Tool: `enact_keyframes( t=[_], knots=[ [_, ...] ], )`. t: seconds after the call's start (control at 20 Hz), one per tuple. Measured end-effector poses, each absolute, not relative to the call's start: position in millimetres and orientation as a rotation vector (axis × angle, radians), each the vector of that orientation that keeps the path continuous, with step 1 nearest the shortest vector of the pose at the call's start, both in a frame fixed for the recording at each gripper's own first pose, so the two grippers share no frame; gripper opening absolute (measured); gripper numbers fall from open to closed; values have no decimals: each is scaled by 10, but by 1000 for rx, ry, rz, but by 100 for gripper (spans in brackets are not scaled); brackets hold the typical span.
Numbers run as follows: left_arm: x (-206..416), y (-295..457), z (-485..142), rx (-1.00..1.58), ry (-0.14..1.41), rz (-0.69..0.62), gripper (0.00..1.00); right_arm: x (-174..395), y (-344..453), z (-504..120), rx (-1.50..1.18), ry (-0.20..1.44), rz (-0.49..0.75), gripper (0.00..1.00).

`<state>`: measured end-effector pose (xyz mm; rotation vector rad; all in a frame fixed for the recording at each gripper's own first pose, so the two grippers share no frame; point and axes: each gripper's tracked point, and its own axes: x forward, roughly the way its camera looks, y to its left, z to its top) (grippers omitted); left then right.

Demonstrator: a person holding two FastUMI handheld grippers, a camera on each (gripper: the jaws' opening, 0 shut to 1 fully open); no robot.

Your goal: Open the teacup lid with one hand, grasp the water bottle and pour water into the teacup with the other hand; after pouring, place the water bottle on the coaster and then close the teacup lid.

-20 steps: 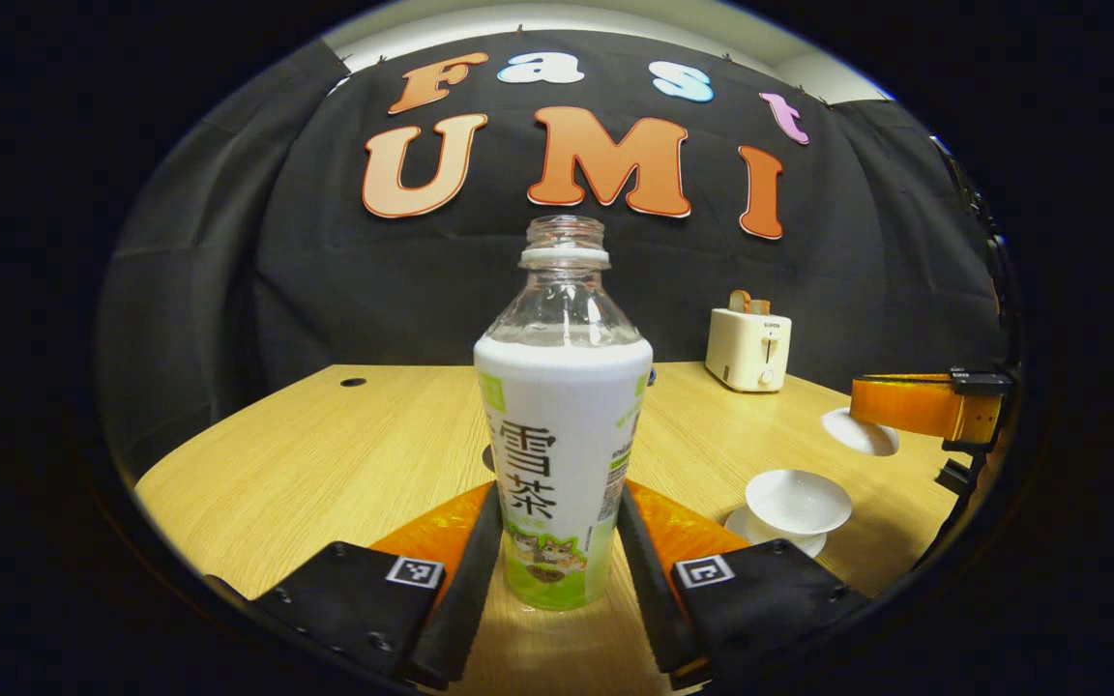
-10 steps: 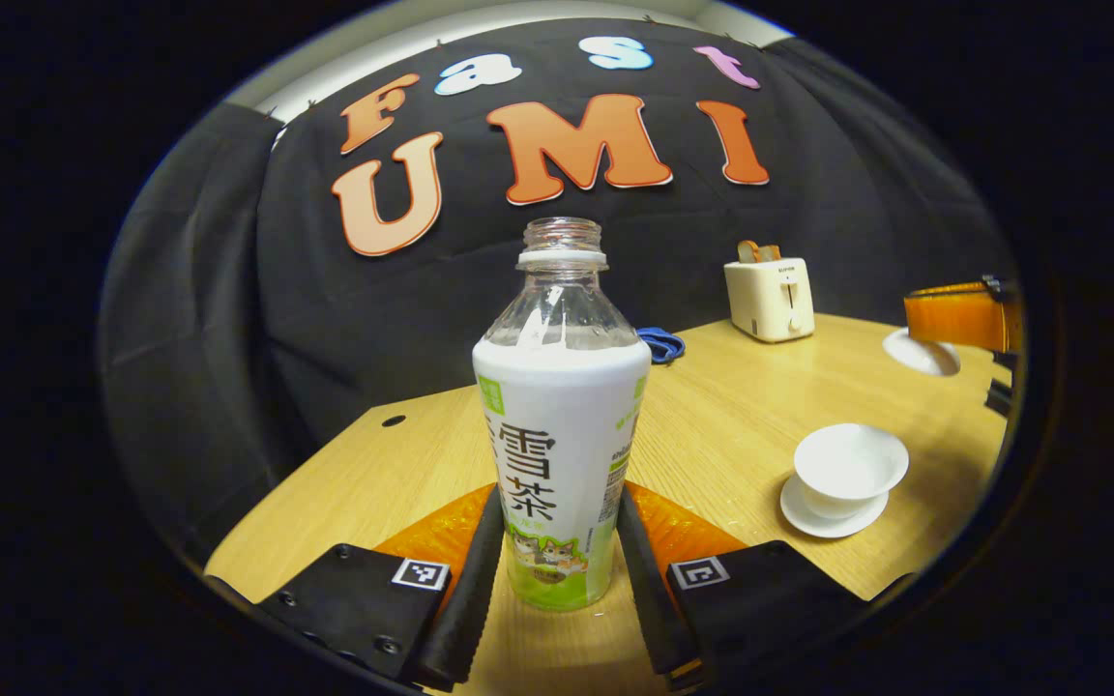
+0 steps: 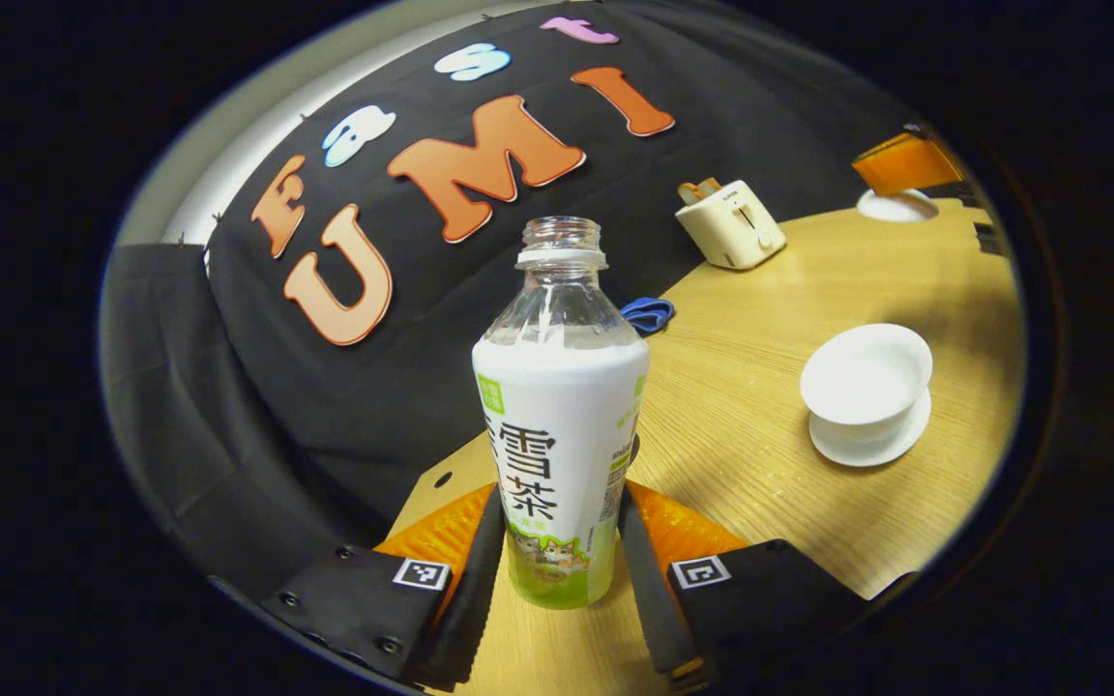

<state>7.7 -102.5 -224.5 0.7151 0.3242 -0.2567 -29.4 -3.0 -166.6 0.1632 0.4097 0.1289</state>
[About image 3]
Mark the white teacup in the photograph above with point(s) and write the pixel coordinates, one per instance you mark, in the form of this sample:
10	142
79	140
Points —
866	377

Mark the cream toaster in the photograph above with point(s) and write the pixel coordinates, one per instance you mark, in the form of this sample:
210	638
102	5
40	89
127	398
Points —
731	232

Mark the black backdrop cloth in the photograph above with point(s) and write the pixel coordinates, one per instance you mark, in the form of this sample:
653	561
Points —
325	416

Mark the toasted bread slice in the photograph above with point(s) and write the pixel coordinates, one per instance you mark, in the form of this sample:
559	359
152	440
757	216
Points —
697	189

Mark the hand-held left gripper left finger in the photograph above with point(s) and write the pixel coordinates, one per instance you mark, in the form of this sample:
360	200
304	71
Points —
465	619

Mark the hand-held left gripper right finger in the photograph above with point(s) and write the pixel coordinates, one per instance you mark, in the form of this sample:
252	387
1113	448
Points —
649	599

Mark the white teacup lid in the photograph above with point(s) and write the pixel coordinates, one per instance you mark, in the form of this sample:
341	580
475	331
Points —
895	207

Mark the blue cloth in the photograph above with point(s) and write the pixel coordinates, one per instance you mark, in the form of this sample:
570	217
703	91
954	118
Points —
652	315

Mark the white saucer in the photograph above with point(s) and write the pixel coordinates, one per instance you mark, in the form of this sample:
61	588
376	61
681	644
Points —
871	454

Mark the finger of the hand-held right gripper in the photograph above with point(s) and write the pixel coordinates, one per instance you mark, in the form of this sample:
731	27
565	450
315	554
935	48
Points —
905	162
987	237

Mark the clear water bottle white label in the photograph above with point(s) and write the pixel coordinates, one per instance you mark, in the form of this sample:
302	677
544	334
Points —
557	435

